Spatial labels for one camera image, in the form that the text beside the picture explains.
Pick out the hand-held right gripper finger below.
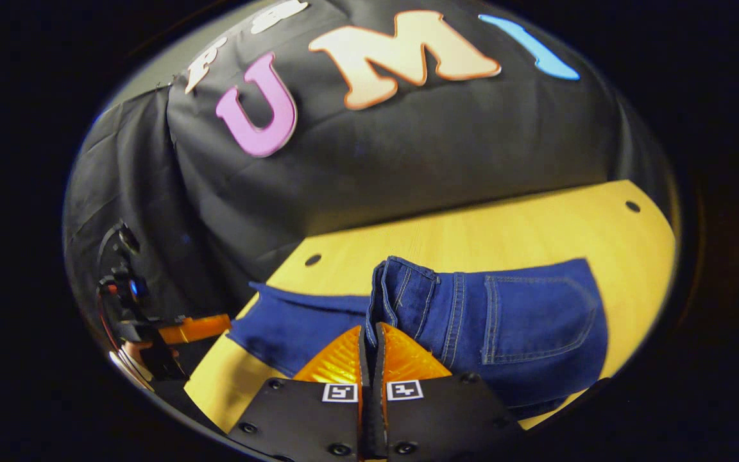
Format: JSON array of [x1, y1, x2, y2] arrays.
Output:
[[368, 321, 525, 462], [227, 325, 369, 462]]

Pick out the blue jeans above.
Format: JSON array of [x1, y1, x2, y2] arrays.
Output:
[[226, 255, 609, 421]]

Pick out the black backdrop cloth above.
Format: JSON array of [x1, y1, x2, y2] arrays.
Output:
[[63, 0, 678, 334]]

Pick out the red cable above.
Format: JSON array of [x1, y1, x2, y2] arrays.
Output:
[[96, 286, 117, 350]]

